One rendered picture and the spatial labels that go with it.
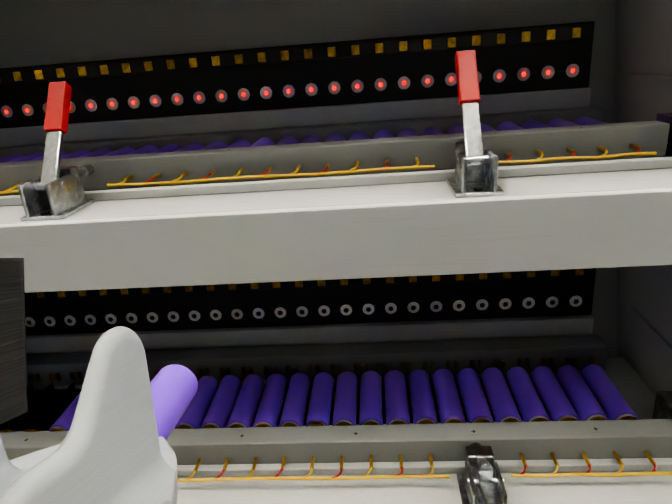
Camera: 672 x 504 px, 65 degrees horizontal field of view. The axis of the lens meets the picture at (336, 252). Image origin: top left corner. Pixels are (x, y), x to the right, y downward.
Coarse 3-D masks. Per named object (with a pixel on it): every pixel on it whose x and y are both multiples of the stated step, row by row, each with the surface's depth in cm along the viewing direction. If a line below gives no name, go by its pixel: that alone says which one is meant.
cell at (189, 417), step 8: (208, 376) 47; (200, 384) 45; (208, 384) 46; (216, 384) 46; (200, 392) 44; (208, 392) 45; (192, 400) 43; (200, 400) 43; (208, 400) 44; (192, 408) 42; (200, 408) 43; (208, 408) 44; (184, 416) 41; (192, 416) 42; (200, 416) 42; (176, 424) 41; (184, 424) 41; (192, 424) 41; (200, 424) 42
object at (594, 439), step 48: (48, 432) 40; (192, 432) 39; (240, 432) 39; (288, 432) 38; (336, 432) 38; (384, 432) 37; (432, 432) 37; (480, 432) 37; (528, 432) 36; (576, 432) 36; (624, 432) 36; (192, 480) 37; (240, 480) 36
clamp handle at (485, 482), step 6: (480, 468) 33; (486, 468) 33; (492, 468) 33; (480, 474) 33; (486, 474) 33; (492, 474) 33; (480, 480) 33; (486, 480) 33; (492, 480) 33; (480, 486) 32; (486, 486) 32; (492, 486) 32; (486, 492) 32; (492, 492) 32; (498, 492) 31; (486, 498) 31; (492, 498) 31; (498, 498) 31
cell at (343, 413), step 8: (344, 376) 45; (352, 376) 45; (336, 384) 45; (344, 384) 44; (352, 384) 44; (336, 392) 44; (344, 392) 43; (352, 392) 43; (336, 400) 42; (344, 400) 42; (352, 400) 42; (336, 408) 41; (344, 408) 41; (352, 408) 41; (336, 416) 40; (344, 416) 40; (352, 416) 40; (352, 424) 40
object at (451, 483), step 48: (48, 336) 52; (96, 336) 51; (144, 336) 51; (192, 336) 50; (240, 336) 50; (288, 336) 50; (336, 336) 49; (384, 336) 49; (432, 336) 49; (480, 336) 48; (624, 384) 44; (288, 480) 37; (336, 480) 37; (384, 480) 36; (432, 480) 36; (528, 480) 36; (576, 480) 35; (624, 480) 35
